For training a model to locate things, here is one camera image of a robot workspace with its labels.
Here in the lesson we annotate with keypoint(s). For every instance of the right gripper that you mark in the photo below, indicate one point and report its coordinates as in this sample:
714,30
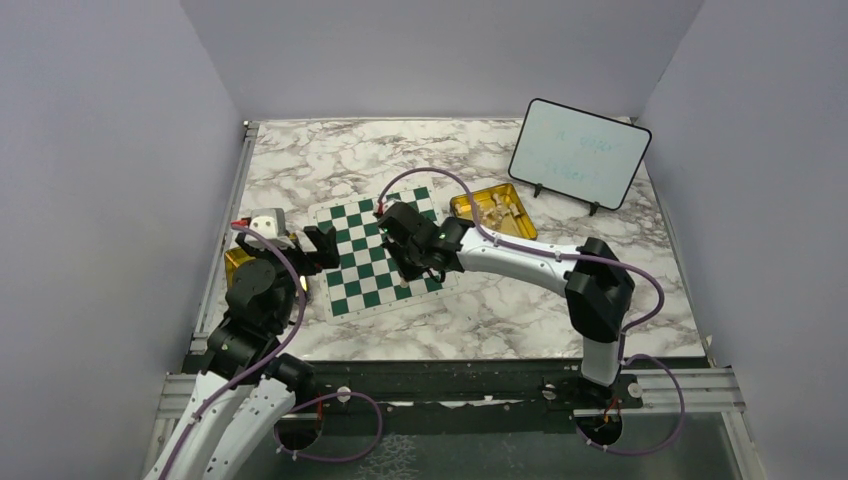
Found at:
407,272

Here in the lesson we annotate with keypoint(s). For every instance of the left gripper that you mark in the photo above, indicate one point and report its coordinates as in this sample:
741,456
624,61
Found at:
327,250

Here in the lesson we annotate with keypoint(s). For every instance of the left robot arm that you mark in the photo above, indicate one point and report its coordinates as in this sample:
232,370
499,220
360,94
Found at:
247,381

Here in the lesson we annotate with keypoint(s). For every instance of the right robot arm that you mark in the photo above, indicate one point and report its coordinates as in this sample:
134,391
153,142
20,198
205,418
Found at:
597,288

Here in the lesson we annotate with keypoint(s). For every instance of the green white chess board mat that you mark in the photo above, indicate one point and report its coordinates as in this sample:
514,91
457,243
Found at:
367,281

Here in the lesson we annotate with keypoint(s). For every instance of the gold tin with light pieces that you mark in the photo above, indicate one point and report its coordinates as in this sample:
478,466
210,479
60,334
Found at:
501,209

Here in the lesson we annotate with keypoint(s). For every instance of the gold tin with dark pieces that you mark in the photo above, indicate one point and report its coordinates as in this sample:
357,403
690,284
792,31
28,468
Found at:
233,259

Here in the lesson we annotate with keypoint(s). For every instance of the small whiteboard on stand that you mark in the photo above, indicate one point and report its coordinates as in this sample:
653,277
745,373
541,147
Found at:
578,154

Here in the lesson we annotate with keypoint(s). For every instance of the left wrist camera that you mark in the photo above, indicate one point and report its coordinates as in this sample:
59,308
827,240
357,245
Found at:
270,223

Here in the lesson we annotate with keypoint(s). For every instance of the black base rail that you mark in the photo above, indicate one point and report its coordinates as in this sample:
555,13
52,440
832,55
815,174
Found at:
433,397

